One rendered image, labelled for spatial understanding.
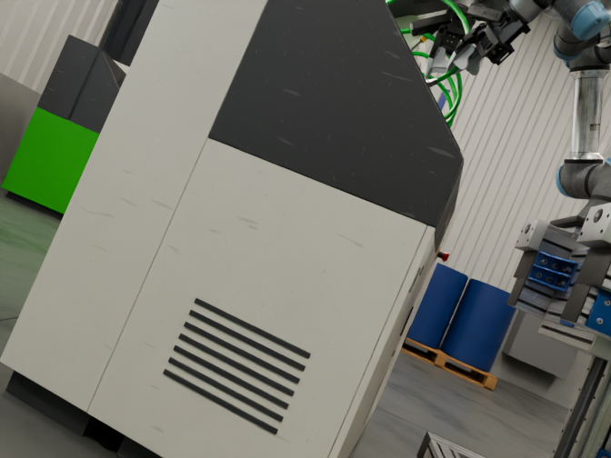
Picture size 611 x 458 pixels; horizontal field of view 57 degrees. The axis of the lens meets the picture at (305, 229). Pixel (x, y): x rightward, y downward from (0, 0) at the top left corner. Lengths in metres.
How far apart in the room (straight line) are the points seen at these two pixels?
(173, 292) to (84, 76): 3.99
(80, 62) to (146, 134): 3.82
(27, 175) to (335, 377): 4.28
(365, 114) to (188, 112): 0.43
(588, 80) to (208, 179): 1.26
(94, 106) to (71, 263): 3.70
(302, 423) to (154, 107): 0.83
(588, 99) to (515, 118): 6.59
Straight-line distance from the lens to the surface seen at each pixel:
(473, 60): 1.56
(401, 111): 1.29
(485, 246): 8.21
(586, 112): 2.03
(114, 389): 1.45
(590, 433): 1.65
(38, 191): 5.20
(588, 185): 1.97
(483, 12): 1.53
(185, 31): 1.51
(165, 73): 1.49
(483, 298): 6.34
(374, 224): 1.24
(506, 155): 8.42
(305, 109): 1.33
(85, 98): 5.17
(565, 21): 1.44
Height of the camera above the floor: 0.65
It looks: 1 degrees up
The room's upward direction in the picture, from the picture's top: 23 degrees clockwise
